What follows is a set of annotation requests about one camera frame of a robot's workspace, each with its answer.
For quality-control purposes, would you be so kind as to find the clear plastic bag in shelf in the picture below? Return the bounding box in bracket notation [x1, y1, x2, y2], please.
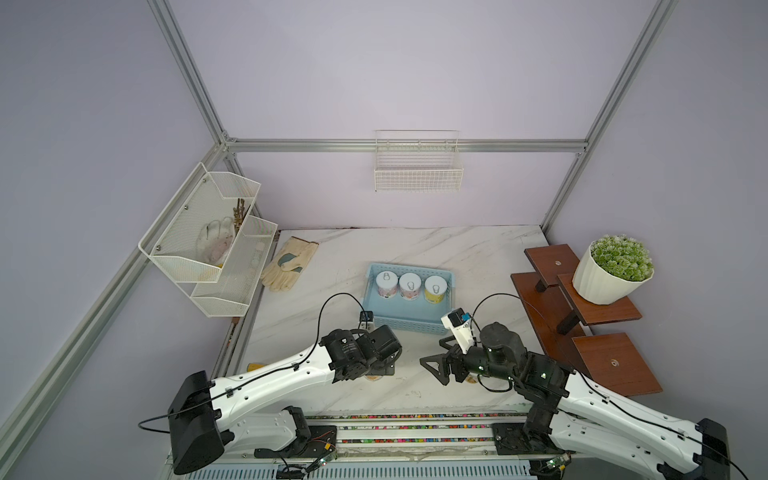
[196, 217, 236, 267]

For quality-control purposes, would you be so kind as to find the yellow label can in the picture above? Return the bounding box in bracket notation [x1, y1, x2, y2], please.
[423, 275, 448, 304]

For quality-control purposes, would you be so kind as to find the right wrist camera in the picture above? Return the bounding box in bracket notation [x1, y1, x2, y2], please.
[441, 308, 475, 354]

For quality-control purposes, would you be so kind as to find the beige work glove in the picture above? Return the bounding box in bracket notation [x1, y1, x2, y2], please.
[261, 236, 319, 292]

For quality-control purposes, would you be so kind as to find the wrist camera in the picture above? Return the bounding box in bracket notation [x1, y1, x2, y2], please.
[441, 308, 475, 354]
[358, 310, 374, 329]

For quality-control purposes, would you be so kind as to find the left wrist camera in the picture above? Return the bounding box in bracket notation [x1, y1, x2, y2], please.
[358, 310, 374, 329]

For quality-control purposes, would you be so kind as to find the aluminium frame rail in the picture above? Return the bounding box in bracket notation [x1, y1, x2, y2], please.
[227, 139, 588, 153]

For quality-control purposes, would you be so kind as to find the pink label can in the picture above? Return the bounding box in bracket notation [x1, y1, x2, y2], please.
[398, 272, 422, 300]
[375, 270, 399, 299]

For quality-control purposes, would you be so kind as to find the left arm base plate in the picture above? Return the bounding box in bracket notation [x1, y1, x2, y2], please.
[254, 425, 338, 460]

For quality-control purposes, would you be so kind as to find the white pot green plant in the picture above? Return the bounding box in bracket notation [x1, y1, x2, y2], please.
[571, 235, 655, 305]

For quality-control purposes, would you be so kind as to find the light blue plastic basket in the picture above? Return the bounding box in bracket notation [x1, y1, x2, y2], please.
[362, 263, 456, 336]

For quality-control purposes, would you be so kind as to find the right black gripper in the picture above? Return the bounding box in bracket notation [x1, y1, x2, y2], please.
[421, 334, 515, 384]

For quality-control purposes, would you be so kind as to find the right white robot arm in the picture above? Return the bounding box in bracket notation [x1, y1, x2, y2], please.
[420, 322, 735, 479]

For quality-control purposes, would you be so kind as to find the white wire wall shelf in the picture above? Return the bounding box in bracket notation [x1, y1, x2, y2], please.
[138, 164, 278, 318]

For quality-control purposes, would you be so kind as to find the brown wooden step shelf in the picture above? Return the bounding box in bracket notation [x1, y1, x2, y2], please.
[510, 244, 662, 397]

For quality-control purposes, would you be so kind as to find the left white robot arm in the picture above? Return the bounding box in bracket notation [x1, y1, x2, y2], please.
[167, 326, 402, 475]

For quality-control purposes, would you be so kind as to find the white wire wall basket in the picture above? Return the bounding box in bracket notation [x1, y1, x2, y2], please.
[374, 130, 464, 193]

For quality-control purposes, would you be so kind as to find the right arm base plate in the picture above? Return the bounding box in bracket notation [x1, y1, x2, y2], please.
[491, 423, 563, 456]

